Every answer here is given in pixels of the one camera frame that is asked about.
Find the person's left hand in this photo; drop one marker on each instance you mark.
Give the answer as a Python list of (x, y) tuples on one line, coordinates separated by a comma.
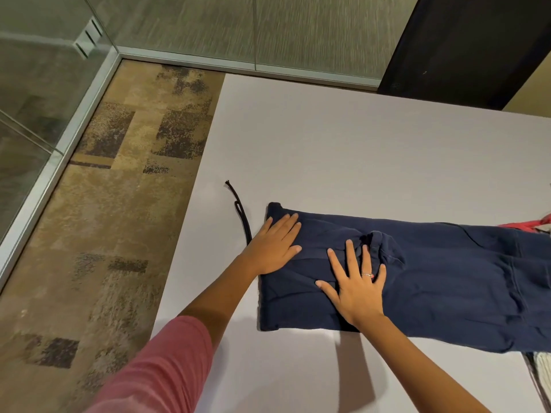
[(273, 247)]

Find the person's right hand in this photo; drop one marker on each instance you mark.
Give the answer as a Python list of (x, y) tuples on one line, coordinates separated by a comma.
[(357, 292)]

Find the navy blue hoodie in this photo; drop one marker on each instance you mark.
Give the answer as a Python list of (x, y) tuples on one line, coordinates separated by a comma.
[(452, 275)]

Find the red garment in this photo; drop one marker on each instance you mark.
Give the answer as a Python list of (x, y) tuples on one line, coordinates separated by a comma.
[(529, 223)]

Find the striped knit top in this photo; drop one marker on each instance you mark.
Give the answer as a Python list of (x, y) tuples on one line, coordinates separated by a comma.
[(540, 378)]

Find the person's left forearm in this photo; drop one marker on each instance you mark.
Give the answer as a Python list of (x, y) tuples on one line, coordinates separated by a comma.
[(219, 296)]

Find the person's right forearm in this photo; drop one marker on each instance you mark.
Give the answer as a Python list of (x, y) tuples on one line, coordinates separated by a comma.
[(417, 365)]

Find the person's left pink sleeve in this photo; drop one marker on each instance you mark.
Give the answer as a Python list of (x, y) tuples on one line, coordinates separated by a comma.
[(159, 369)]

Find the black mesh office chair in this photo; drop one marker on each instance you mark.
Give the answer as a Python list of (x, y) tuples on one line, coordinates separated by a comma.
[(465, 47)]

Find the metal glass door bracket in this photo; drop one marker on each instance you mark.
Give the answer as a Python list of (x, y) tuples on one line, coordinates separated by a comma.
[(88, 37)]

